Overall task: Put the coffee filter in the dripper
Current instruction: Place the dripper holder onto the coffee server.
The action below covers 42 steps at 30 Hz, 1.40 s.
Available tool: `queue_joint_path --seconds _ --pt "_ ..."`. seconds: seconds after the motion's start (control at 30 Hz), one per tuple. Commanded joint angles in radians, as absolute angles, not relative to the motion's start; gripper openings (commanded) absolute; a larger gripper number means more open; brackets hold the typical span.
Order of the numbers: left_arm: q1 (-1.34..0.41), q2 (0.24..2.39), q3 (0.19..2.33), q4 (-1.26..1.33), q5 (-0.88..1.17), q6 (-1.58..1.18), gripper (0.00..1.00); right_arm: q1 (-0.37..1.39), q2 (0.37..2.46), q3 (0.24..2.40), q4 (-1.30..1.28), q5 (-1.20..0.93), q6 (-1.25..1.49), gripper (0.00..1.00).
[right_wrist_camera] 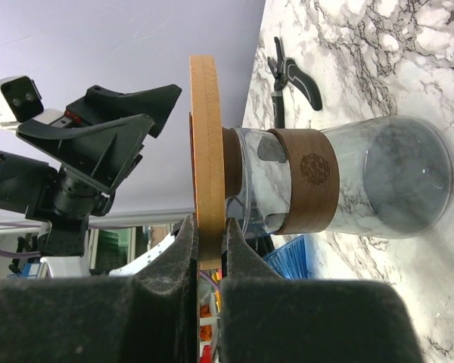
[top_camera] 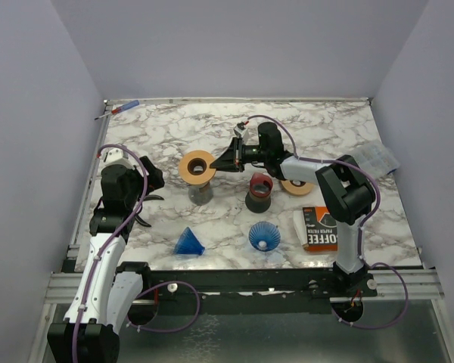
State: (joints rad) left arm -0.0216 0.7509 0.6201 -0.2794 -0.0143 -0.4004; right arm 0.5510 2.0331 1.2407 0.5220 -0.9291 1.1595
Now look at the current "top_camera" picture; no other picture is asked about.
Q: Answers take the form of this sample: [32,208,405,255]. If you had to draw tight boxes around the blue cone dripper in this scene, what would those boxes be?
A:
[173,227,205,256]

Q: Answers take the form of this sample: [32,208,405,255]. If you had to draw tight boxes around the clear plastic parts box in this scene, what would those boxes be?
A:
[351,141,400,179]

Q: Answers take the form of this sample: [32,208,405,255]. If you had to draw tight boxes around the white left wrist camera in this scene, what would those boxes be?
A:
[103,148,133,169]

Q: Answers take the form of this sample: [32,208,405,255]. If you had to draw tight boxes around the black scissors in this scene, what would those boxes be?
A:
[135,194,164,228]

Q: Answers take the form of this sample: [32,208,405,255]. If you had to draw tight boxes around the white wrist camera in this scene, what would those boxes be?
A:
[234,121,249,142]
[103,148,133,169]

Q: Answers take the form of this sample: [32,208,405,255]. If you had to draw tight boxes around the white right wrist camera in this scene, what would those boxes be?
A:
[234,121,249,142]

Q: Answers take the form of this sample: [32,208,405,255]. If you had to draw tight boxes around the clear grey glass carafe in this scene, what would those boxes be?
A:
[188,182,213,206]

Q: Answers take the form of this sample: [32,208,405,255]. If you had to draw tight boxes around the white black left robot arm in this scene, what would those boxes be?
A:
[47,156,164,362]

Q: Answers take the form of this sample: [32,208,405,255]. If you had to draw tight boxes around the orange coffee filter box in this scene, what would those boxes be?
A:
[293,206,338,254]

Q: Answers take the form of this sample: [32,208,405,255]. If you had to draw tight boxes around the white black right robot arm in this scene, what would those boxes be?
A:
[210,116,381,296]

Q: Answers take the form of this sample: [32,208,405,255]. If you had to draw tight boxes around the wooden ring coaster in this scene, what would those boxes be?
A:
[280,180,315,197]
[179,150,216,185]

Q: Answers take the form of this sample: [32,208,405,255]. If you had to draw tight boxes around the red blue screwdriver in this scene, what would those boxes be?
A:
[95,100,139,120]

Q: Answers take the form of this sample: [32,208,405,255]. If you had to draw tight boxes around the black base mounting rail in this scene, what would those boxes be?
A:
[117,262,377,320]

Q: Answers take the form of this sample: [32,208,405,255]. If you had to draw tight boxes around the red and black carafe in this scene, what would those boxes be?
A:
[245,172,273,213]

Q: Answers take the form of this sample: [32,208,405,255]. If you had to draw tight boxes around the blue ribbed dripper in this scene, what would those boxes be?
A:
[248,222,281,252]

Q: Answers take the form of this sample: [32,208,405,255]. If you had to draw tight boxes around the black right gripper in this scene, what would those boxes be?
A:
[210,137,269,174]

